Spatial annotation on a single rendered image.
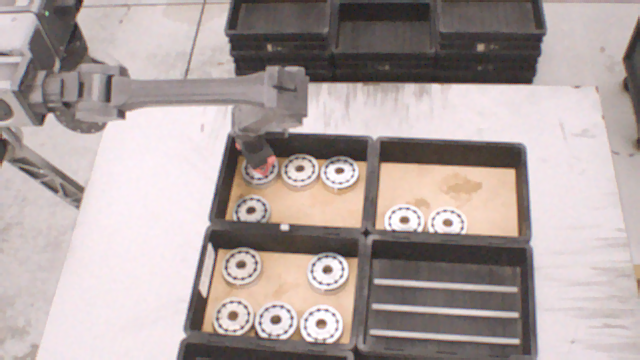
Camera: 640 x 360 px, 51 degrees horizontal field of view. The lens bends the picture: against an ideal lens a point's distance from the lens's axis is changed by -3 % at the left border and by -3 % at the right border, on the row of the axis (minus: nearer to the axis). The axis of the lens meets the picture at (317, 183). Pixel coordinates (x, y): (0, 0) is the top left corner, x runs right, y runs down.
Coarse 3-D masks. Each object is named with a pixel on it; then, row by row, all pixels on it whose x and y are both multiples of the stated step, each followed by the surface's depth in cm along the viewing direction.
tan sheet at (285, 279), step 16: (224, 256) 180; (272, 256) 179; (288, 256) 178; (304, 256) 178; (272, 272) 176; (288, 272) 176; (304, 272) 175; (352, 272) 174; (224, 288) 174; (256, 288) 174; (272, 288) 173; (288, 288) 173; (304, 288) 173; (352, 288) 172; (208, 304) 172; (256, 304) 171; (288, 304) 171; (304, 304) 170; (320, 304) 170; (336, 304) 170; (352, 304) 169; (208, 320) 170
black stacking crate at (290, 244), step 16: (224, 240) 177; (240, 240) 176; (256, 240) 175; (272, 240) 174; (288, 240) 173; (304, 240) 172; (320, 240) 171; (336, 240) 170; (352, 240) 169; (352, 256) 176; (208, 288) 173; (192, 320) 161; (224, 336) 158; (352, 352) 158
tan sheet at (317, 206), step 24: (240, 168) 195; (360, 168) 192; (240, 192) 191; (264, 192) 190; (288, 192) 189; (312, 192) 189; (360, 192) 187; (288, 216) 185; (312, 216) 184; (336, 216) 184; (360, 216) 183
